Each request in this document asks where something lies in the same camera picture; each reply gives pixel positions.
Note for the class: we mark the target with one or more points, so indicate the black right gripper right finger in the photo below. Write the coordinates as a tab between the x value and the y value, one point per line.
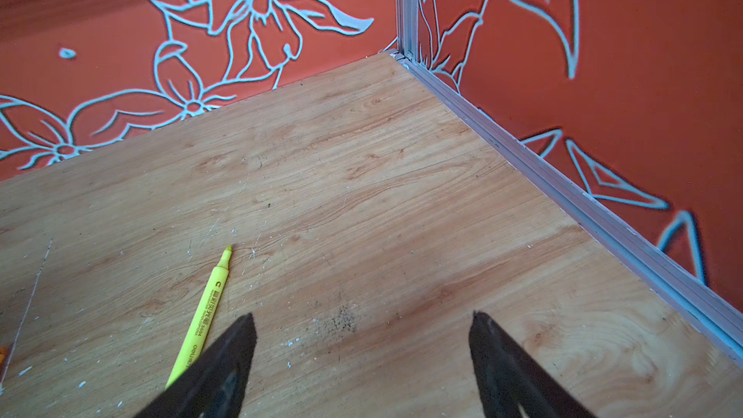
510	382

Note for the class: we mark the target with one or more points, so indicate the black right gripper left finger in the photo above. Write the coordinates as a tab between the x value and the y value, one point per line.
215	386

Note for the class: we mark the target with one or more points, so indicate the orange marker pen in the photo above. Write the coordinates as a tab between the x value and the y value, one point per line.
3	355

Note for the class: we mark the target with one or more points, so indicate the yellow highlighter pen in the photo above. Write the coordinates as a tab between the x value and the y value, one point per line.
200	325

